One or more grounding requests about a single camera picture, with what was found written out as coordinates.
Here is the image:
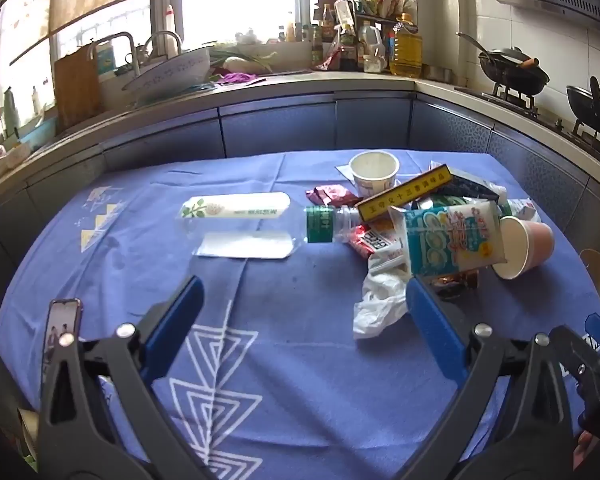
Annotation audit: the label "grey kitchen cabinet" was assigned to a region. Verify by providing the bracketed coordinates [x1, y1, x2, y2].
[0, 91, 600, 281]

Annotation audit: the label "gas stove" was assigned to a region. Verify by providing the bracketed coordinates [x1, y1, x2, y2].
[454, 82, 600, 162]

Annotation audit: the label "white printed basin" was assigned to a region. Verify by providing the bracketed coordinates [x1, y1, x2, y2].
[121, 47, 212, 94]

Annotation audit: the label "black frying pan with lid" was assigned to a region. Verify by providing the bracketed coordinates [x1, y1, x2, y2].
[565, 76, 600, 135]

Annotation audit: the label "black wok with lid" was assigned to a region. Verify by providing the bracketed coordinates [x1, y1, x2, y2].
[456, 32, 551, 97]

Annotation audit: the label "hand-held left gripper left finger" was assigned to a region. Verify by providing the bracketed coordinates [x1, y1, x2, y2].
[37, 276, 205, 480]

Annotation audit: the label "long yellow cardboard box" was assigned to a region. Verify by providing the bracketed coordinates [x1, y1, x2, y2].
[356, 164, 454, 224]

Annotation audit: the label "pink paper cup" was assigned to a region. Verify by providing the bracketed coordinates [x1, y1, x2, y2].
[491, 215, 556, 281]

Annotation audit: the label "metal kitchen faucet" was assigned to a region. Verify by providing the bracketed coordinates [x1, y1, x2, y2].
[92, 31, 142, 77]

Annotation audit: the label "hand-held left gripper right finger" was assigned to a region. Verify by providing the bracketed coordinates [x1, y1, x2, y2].
[395, 277, 579, 480]

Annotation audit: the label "smartphone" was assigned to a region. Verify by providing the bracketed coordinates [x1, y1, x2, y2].
[42, 298, 83, 386]

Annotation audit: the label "white paper cup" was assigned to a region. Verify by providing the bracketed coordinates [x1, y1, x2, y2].
[349, 150, 401, 199]

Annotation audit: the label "green white packet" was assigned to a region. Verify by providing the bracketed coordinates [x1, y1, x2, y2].
[500, 197, 540, 223]

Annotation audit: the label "red wrapper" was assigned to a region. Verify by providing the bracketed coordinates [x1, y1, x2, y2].
[305, 184, 362, 208]

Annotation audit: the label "blue patterned tablecloth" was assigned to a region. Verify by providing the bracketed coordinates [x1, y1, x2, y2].
[0, 149, 600, 480]

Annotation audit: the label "green onions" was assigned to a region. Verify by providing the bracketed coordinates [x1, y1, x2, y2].
[209, 49, 282, 73]

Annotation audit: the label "white plastic jug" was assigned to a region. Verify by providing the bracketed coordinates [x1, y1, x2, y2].
[357, 21, 387, 74]

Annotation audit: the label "black carton with barcode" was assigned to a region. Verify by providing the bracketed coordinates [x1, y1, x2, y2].
[447, 166, 503, 201]

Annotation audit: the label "wooden cutting board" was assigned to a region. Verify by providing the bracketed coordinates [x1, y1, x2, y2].
[53, 44, 102, 129]

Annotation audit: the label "white teal snack bag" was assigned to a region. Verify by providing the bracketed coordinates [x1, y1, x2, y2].
[402, 199, 508, 279]

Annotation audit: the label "red white snack packet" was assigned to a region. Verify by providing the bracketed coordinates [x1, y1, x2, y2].
[349, 224, 398, 261]

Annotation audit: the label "brown shiny wrapper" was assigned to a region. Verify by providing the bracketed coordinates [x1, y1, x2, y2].
[430, 269, 482, 295]

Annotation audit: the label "white plastic bag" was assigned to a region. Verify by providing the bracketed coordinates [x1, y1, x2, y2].
[352, 252, 413, 339]

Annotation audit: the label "yellow cooking oil bottle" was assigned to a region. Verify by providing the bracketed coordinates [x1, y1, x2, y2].
[388, 12, 424, 79]

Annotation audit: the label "dark sauce bottle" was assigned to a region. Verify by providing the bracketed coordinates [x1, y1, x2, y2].
[310, 24, 326, 67]

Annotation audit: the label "clear plastic bottle green label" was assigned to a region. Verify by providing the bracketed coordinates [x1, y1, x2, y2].
[177, 192, 363, 261]

